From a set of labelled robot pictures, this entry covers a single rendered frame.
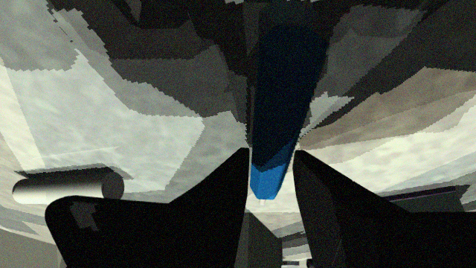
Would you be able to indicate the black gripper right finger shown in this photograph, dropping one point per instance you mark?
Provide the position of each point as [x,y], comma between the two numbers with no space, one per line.
[348,226]

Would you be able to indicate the grey keyboard with white letter keys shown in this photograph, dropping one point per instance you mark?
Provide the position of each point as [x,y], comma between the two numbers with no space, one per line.
[438,199]

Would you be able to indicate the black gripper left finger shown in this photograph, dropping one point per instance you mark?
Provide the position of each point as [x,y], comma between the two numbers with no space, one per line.
[199,229]

